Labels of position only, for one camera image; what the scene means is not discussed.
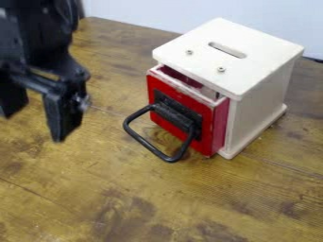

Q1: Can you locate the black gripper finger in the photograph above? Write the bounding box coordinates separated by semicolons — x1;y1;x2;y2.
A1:
43;92;83;143

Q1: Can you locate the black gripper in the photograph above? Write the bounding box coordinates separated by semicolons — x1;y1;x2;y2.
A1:
0;0;89;118

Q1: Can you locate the black metal drawer handle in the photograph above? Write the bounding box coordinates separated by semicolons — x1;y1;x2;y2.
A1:
123;102;203;164

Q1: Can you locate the red drawer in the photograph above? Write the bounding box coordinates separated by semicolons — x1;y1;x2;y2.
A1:
147;64;229;157

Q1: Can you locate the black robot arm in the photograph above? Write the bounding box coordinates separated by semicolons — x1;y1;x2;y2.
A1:
0;0;91;142

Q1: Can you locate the right screw on box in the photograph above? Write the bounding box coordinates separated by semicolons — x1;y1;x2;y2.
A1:
217;66;225;73

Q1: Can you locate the white wooden box cabinet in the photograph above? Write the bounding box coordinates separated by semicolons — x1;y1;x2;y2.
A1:
152;18;304;159

